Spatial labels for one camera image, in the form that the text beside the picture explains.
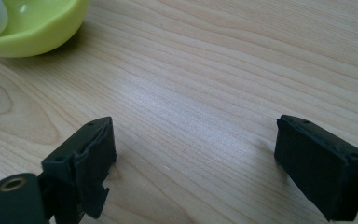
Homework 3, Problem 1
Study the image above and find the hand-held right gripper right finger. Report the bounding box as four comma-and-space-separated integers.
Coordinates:
273, 114, 358, 224

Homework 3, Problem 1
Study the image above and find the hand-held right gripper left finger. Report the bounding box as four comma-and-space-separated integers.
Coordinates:
38, 116, 117, 224

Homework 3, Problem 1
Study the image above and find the green plastic bowl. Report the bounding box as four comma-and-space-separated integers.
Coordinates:
0, 0, 90, 59

